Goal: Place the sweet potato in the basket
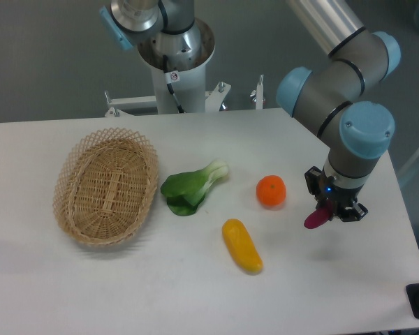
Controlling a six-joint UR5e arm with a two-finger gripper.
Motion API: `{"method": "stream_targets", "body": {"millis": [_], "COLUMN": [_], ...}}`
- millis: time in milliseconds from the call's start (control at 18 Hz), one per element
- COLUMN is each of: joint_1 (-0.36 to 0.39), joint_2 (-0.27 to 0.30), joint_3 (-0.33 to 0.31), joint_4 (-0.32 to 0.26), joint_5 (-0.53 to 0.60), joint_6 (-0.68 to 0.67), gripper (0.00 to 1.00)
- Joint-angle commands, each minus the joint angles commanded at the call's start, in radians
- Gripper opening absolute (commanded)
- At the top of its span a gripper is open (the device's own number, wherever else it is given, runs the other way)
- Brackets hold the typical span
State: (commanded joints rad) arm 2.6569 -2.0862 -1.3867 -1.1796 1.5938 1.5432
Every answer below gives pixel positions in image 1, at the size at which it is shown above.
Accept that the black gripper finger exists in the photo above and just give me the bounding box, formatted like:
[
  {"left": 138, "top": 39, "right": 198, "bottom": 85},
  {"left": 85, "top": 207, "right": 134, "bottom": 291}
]
[
  {"left": 338, "top": 203, "right": 368, "bottom": 222},
  {"left": 304, "top": 166, "right": 321, "bottom": 195}
]

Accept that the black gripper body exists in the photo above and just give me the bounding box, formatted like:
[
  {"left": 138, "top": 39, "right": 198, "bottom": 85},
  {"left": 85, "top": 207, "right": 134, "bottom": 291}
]
[{"left": 316, "top": 175, "right": 363, "bottom": 214}]

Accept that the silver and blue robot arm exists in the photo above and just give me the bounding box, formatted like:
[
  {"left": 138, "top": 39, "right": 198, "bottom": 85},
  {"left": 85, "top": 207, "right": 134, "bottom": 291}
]
[{"left": 99, "top": 1, "right": 401, "bottom": 229}]

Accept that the woven wicker basket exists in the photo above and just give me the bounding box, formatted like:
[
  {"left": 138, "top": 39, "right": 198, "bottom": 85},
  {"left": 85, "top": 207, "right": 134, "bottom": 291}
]
[{"left": 53, "top": 128, "right": 159, "bottom": 246}]

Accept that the orange mandarin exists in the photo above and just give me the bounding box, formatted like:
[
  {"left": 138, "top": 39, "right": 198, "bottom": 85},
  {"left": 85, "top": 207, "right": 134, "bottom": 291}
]
[{"left": 256, "top": 175, "right": 286, "bottom": 207}]

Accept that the green bok choy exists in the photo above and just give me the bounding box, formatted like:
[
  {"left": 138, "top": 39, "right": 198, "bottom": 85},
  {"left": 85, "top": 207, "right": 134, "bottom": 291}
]
[{"left": 160, "top": 159, "right": 229, "bottom": 216}]

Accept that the white frame bracket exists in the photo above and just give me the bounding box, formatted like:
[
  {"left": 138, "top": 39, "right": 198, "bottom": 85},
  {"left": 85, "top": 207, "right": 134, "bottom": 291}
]
[{"left": 103, "top": 74, "right": 268, "bottom": 117}]

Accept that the black cable on pedestal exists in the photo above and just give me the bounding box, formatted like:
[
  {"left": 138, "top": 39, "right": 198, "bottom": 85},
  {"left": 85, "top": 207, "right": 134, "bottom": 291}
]
[{"left": 161, "top": 54, "right": 186, "bottom": 114}]

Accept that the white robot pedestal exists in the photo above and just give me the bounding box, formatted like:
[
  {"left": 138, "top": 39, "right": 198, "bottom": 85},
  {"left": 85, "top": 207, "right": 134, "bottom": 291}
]
[{"left": 138, "top": 18, "right": 215, "bottom": 94}]

